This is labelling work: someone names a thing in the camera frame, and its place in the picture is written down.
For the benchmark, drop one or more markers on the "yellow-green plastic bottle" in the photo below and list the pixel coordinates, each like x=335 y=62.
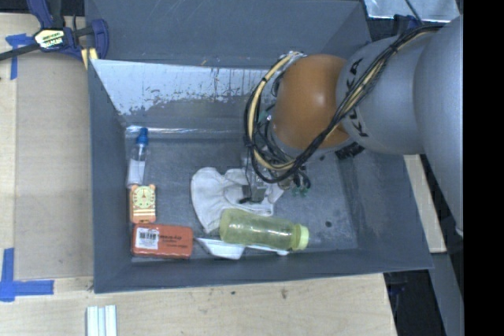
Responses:
x=256 y=230

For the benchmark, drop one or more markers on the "white cloth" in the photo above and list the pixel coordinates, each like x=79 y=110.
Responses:
x=210 y=194

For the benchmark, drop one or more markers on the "white flat packet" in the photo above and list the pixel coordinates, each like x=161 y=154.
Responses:
x=224 y=248

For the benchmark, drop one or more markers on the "orange box with barcode label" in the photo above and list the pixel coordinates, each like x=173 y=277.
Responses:
x=173 y=242

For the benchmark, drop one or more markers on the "orange toy clock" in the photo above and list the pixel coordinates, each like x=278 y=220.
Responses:
x=142 y=204

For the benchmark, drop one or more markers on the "clear spray bottle blue top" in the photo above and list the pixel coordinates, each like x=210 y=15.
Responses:
x=138 y=155

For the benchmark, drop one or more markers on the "grey metal bin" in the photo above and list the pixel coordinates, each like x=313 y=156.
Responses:
x=220 y=27

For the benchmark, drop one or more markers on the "pale wood board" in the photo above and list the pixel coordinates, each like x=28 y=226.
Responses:
x=51 y=169

